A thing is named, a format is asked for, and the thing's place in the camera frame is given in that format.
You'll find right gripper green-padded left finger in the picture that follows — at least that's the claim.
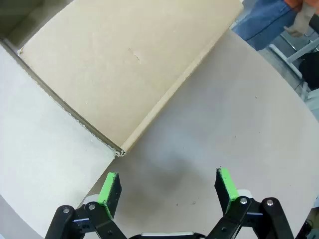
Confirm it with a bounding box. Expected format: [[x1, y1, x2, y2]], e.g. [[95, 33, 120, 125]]
[[46, 171, 126, 239]]

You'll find person's left hand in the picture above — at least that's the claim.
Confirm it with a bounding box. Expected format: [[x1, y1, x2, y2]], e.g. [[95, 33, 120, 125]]
[[283, 4, 317, 38]]

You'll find black bag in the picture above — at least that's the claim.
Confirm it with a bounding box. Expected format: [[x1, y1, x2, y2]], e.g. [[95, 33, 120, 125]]
[[298, 51, 319, 91]]

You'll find brown cardboard box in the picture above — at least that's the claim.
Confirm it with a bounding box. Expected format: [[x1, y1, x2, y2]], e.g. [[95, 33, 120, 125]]
[[0, 0, 244, 237]]

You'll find white table with metal legs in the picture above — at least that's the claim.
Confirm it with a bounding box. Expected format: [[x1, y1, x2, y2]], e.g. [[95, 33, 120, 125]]
[[268, 22, 319, 101]]

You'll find person's leg in blue jeans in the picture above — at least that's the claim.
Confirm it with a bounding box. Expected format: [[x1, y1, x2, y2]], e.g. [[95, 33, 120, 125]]
[[231, 0, 300, 52]]

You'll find right gripper green-padded right finger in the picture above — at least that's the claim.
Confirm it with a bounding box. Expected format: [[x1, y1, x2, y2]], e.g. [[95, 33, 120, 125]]
[[206, 168, 295, 239]]

